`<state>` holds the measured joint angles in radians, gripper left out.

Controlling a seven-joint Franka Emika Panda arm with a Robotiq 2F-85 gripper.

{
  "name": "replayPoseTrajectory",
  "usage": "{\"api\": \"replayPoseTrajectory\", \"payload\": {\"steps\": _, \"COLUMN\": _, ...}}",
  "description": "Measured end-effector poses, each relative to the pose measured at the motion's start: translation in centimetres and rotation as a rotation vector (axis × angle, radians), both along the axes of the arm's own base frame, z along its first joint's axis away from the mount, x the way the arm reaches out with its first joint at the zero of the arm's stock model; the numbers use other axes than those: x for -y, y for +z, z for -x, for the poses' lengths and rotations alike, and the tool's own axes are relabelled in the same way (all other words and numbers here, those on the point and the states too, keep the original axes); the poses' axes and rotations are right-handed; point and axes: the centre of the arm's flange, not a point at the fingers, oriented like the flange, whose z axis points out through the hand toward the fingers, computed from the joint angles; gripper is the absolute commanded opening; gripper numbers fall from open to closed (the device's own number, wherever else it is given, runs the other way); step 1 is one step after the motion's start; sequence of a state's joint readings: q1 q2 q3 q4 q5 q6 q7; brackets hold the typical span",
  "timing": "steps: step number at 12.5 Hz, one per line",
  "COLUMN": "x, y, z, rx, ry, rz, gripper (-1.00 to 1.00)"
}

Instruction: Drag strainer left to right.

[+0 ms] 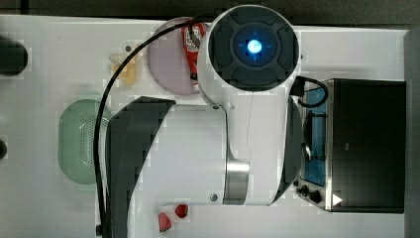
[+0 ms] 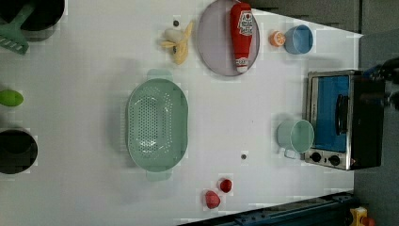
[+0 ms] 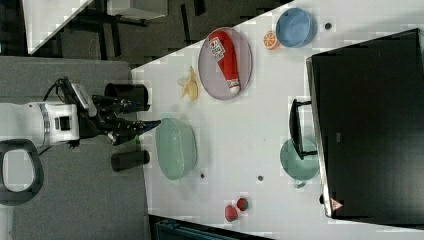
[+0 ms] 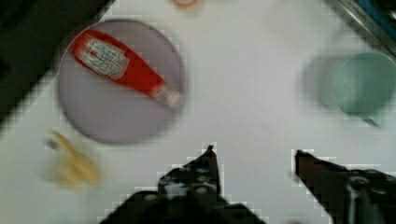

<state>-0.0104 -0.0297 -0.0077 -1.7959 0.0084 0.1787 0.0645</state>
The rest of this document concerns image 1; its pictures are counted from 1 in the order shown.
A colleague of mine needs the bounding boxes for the green plastic strainer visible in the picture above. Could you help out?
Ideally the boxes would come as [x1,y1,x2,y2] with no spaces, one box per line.
[57,99,100,184]

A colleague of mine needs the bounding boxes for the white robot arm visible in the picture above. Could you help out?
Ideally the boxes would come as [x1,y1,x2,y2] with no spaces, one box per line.
[105,5,302,238]

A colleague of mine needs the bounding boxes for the purple round plate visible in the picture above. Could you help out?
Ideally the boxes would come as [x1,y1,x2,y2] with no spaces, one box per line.
[147,23,208,95]

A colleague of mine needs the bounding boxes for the red ketchup bottle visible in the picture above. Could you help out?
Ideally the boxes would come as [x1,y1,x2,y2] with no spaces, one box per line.
[181,23,205,90]

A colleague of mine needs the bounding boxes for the peeled toy banana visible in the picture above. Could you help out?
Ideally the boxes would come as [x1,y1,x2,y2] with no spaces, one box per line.
[109,46,137,86]

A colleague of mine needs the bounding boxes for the red toy strawberry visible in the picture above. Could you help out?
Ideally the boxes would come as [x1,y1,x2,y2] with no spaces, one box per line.
[174,204,189,218]

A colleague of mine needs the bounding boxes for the pink toy strawberry half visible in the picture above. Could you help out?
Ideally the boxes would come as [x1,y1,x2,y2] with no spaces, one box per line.
[157,212,171,232]

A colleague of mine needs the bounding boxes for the black toaster oven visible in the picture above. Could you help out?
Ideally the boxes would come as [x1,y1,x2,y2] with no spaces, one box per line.
[293,78,406,213]

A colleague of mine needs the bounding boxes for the black pot top left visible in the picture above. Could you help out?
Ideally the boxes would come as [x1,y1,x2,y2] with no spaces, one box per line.
[0,38,29,76]

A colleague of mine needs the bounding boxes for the black pot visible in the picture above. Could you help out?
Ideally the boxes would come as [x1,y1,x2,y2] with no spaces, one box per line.
[0,38,29,76]
[0,140,8,160]

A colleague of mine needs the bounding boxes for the black pot lower left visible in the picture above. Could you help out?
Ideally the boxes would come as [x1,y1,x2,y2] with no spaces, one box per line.
[0,140,8,160]

